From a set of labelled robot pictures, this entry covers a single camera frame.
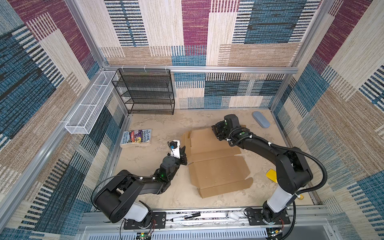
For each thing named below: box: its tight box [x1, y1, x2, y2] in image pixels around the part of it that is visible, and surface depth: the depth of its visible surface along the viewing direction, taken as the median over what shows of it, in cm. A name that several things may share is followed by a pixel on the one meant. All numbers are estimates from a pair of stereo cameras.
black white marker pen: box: [171, 212, 201, 222], surface depth 76 cm
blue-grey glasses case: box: [252, 111, 271, 128], surface depth 113 cm
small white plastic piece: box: [226, 212, 240, 221], surface depth 74 cm
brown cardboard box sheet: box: [181, 124, 254, 199], surface depth 90 cm
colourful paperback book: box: [120, 129, 152, 148], surface depth 104 cm
